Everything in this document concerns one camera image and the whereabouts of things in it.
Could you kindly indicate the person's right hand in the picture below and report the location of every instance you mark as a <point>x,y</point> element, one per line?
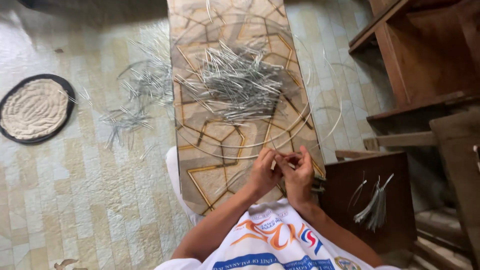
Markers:
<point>298,187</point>

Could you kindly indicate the brown dry leaf scrap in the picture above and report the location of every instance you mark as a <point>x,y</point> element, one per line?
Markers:
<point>65,264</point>

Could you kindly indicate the person's left hand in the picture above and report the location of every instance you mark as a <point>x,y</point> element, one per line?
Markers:
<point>260,180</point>

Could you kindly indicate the brown wooden shelf unit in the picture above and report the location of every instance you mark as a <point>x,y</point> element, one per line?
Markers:
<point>431,67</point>

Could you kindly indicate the person's left fingers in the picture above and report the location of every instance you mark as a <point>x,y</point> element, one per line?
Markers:
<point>269,157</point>

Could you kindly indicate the round beige mat black rim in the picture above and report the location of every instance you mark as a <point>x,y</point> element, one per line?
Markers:
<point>34,108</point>

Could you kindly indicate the dark brown wooden stool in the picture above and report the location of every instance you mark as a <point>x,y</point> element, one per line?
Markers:
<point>390,180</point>

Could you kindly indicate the white printed shirt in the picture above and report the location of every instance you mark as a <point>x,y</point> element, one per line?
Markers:
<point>277,243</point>

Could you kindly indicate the dark pliers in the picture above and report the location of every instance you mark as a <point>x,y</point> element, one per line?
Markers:
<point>319,183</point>

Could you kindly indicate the patterned narrow table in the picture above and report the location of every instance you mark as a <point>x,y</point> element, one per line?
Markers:
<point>210,150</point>

